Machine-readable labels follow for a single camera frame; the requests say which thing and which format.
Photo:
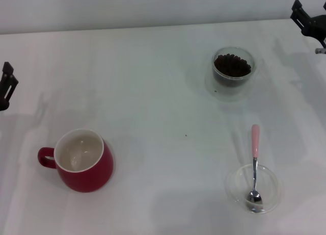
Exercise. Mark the clear glass cup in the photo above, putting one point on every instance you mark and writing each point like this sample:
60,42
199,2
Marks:
215,54

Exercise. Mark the red ceramic mug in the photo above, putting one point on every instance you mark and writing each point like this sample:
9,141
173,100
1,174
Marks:
86,179

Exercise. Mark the clear glass saucer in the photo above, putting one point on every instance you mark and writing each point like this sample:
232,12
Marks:
229,96

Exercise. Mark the clear glass bowl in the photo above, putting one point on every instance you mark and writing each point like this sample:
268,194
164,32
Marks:
273,184

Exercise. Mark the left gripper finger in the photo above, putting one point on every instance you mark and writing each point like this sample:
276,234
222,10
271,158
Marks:
7,87

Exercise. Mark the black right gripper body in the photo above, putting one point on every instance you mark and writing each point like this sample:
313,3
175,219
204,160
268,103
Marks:
321,28

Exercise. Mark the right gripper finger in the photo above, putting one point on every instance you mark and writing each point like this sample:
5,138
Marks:
303,19

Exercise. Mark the coffee beans heap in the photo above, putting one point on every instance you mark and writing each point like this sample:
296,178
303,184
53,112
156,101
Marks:
231,65

